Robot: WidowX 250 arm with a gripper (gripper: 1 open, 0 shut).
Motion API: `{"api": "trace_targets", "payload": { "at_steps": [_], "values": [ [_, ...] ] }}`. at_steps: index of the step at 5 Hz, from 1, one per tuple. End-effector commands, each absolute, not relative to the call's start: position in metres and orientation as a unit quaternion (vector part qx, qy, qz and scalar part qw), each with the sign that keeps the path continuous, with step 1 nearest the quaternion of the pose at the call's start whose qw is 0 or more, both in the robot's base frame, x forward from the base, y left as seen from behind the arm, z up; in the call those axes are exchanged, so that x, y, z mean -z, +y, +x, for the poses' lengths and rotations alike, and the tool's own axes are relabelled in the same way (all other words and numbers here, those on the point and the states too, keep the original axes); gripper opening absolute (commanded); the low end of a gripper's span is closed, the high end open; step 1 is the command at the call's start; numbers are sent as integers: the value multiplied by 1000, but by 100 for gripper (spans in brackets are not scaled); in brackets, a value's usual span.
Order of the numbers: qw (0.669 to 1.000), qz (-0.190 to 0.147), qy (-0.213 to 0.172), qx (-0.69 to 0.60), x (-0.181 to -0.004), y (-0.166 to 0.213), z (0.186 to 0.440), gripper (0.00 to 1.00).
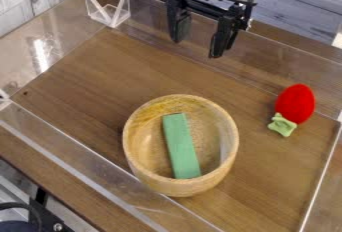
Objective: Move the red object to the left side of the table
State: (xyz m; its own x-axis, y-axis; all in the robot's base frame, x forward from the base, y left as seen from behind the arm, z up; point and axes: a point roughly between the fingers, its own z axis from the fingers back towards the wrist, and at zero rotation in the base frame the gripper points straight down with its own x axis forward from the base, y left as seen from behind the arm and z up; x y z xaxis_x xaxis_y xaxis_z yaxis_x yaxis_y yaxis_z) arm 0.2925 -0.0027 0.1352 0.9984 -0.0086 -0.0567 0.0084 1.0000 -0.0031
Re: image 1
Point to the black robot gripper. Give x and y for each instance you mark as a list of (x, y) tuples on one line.
[(213, 8)]

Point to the green rectangular block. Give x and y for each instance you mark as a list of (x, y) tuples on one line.
[(184, 163)]

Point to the black table clamp mount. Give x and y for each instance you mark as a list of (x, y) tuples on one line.
[(24, 213)]

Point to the red plush strawberry toy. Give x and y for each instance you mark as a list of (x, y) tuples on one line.
[(293, 108)]

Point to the clear acrylic corner bracket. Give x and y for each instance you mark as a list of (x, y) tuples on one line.
[(108, 14)]

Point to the light wooden bowl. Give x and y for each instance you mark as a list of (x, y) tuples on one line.
[(215, 139)]

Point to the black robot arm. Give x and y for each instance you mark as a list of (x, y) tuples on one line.
[(231, 13)]

